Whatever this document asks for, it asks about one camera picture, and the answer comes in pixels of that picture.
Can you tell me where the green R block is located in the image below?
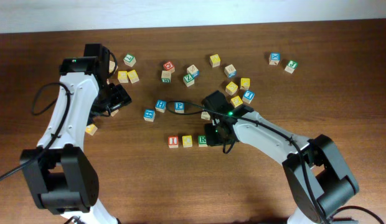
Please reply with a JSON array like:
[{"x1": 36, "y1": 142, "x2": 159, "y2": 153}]
[{"x1": 198, "y1": 135, "x2": 208, "y2": 147}]

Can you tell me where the yellow c block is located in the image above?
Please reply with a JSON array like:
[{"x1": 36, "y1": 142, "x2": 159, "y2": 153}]
[
  {"x1": 182, "y1": 135, "x2": 193, "y2": 147},
  {"x1": 230, "y1": 96, "x2": 243, "y2": 108}
]

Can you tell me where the red I block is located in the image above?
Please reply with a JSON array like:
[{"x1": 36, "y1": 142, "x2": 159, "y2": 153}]
[{"x1": 168, "y1": 136, "x2": 179, "y2": 148}]

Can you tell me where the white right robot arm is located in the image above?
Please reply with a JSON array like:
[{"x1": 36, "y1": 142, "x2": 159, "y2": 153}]
[{"x1": 202, "y1": 91, "x2": 359, "y2": 223}]

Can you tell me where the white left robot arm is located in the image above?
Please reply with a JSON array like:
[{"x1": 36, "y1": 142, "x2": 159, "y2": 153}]
[{"x1": 20, "y1": 44, "x2": 131, "y2": 223}]

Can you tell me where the wooden K block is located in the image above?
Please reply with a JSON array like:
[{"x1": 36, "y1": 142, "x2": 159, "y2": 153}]
[{"x1": 201, "y1": 111, "x2": 211, "y2": 120}]

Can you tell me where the yellow block beside left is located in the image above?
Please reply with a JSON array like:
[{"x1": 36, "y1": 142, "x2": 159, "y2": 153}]
[{"x1": 127, "y1": 70, "x2": 139, "y2": 83}]

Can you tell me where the plain wooden block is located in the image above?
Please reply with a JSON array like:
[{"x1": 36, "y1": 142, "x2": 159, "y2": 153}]
[{"x1": 109, "y1": 61, "x2": 115, "y2": 73}]

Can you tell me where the wooden block red side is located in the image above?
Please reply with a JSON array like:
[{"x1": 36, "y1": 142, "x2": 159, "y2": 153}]
[{"x1": 85, "y1": 124, "x2": 98, "y2": 136}]

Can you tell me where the green L block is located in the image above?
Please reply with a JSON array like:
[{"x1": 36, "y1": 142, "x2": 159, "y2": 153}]
[{"x1": 123, "y1": 54, "x2": 136, "y2": 67}]

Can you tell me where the blue block near gripper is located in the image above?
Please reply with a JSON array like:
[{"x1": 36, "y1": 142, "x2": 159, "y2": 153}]
[{"x1": 143, "y1": 109, "x2": 156, "y2": 122}]

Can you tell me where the blue I block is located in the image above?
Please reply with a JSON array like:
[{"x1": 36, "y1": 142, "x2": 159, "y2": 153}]
[{"x1": 242, "y1": 90, "x2": 255, "y2": 104}]

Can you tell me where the yellow S block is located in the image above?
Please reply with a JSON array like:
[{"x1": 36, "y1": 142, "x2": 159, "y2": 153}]
[{"x1": 225, "y1": 82, "x2": 239, "y2": 96}]

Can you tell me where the blue H block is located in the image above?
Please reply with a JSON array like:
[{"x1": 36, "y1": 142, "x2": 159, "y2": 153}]
[{"x1": 155, "y1": 100, "x2": 166, "y2": 113}]

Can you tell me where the blue P block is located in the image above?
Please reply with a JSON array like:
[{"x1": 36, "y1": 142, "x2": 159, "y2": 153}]
[{"x1": 174, "y1": 101, "x2": 184, "y2": 114}]

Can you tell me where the yellow block right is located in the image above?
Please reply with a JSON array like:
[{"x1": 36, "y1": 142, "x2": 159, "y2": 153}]
[{"x1": 240, "y1": 78, "x2": 250, "y2": 90}]

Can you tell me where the wooden block green side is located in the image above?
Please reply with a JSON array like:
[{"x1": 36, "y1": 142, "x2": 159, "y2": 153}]
[{"x1": 161, "y1": 70, "x2": 172, "y2": 83}]

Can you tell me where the wooden block blue D side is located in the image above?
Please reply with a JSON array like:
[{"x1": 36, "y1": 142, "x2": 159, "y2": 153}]
[{"x1": 224, "y1": 64, "x2": 237, "y2": 78}]

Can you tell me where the green Z block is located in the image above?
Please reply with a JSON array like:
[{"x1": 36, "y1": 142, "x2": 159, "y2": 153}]
[{"x1": 183, "y1": 74, "x2": 194, "y2": 87}]

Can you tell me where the red G block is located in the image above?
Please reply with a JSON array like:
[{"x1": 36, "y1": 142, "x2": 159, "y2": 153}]
[{"x1": 163, "y1": 61, "x2": 175, "y2": 73}]

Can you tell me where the wooden block blue L side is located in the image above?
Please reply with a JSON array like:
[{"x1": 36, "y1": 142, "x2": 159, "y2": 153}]
[{"x1": 187, "y1": 65, "x2": 199, "y2": 78}]

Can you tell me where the yellow M block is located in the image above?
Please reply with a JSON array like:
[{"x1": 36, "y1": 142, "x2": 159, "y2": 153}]
[{"x1": 210, "y1": 54, "x2": 221, "y2": 68}]

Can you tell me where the blue X block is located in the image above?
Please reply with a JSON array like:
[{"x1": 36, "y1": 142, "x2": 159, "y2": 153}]
[{"x1": 268, "y1": 52, "x2": 281, "y2": 65}]

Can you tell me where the green J block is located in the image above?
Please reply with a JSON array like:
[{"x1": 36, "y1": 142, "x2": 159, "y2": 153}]
[{"x1": 285, "y1": 60, "x2": 298, "y2": 74}]

